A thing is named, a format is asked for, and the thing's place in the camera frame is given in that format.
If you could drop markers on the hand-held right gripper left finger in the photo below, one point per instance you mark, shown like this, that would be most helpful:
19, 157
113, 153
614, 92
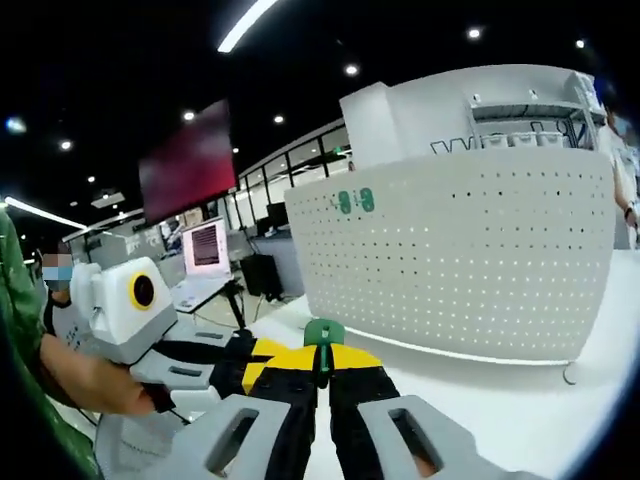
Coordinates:
290, 400

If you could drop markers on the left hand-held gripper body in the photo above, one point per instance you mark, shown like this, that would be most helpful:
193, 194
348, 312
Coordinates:
115, 320

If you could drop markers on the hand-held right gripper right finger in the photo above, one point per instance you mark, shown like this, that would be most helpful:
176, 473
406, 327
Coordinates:
365, 390

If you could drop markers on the green hook assembly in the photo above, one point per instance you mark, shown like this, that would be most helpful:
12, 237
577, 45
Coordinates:
324, 331
366, 205
345, 205

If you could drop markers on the white perforated mounting plate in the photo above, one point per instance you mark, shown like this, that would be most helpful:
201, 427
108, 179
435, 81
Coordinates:
450, 250

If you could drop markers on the person's left hand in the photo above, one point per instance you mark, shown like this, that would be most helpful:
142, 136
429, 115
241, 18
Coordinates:
110, 395

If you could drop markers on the black computer tower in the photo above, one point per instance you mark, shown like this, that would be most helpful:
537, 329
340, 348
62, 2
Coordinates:
260, 275

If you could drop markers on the open laptop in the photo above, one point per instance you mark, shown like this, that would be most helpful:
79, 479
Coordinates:
205, 247

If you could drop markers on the ceiling air conditioner unit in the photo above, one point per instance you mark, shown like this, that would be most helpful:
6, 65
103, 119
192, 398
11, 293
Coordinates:
107, 198

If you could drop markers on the black computer monitor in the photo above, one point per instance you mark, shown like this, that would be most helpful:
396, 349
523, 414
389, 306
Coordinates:
277, 215

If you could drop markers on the round ceiling downlights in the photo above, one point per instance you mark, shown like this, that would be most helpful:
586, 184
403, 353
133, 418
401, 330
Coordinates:
351, 69

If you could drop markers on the long linear ceiling light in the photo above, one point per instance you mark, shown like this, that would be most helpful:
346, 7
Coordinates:
240, 30

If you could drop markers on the grey metal shelf rack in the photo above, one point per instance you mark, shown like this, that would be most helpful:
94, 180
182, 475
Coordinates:
520, 106

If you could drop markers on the small white wall camera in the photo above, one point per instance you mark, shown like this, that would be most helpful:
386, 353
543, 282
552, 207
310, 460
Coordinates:
533, 93
475, 98

